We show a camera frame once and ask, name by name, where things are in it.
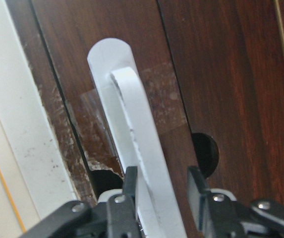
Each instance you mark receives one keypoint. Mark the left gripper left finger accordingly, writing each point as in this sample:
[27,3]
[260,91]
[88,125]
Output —
[114,218]

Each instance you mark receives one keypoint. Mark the dark brown wooden drawer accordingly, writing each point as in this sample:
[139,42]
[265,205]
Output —
[213,71]

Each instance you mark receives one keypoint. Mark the white drawer handle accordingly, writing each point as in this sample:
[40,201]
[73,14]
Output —
[136,140]

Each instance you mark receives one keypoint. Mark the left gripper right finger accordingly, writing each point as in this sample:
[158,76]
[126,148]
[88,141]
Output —
[218,214]

